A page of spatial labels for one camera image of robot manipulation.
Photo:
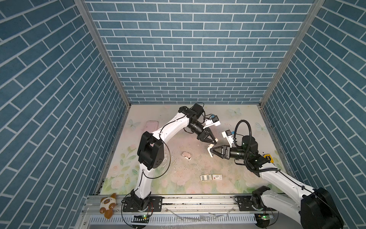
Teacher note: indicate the aluminium corner frame post right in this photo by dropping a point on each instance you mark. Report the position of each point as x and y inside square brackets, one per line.
[313, 11]

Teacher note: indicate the pink phone case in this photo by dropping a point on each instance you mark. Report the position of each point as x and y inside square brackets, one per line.
[151, 126]

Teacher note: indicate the yellow tape measure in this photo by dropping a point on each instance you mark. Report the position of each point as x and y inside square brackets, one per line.
[269, 158]

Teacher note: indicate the staple box tray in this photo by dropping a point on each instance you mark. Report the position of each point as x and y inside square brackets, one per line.
[206, 177]

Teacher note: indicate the brown white plush toy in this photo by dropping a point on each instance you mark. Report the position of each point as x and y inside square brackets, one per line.
[107, 205]

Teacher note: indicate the aluminium corner frame post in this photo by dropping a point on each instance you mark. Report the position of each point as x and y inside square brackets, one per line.
[313, 11]
[85, 14]

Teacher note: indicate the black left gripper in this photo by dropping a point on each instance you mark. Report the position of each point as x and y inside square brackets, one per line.
[204, 133]

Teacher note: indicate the aluminium corner frame post left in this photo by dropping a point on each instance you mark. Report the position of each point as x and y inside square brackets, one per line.
[85, 14]

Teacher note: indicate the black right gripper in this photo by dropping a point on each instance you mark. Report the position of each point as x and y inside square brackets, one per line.
[224, 154]

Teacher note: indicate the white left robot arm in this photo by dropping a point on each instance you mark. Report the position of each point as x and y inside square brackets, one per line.
[151, 150]

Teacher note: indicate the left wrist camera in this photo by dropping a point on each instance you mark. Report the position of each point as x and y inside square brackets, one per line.
[212, 120]

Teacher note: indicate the white staple box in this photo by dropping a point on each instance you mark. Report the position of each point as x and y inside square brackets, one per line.
[217, 177]

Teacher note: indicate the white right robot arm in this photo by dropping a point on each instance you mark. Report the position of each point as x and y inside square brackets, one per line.
[312, 208]

